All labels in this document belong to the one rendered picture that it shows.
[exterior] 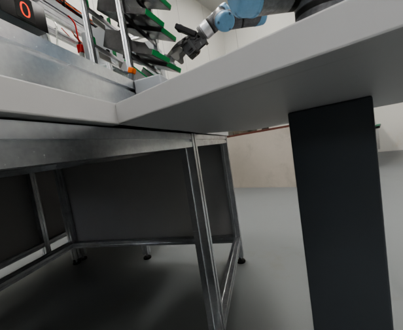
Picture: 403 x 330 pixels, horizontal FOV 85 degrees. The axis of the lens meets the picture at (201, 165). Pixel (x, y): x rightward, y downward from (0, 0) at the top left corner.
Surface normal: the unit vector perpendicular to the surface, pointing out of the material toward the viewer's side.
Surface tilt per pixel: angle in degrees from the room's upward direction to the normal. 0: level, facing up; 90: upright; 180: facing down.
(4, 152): 90
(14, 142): 90
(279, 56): 90
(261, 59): 90
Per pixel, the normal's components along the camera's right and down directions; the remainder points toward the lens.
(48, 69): 0.96, -0.13
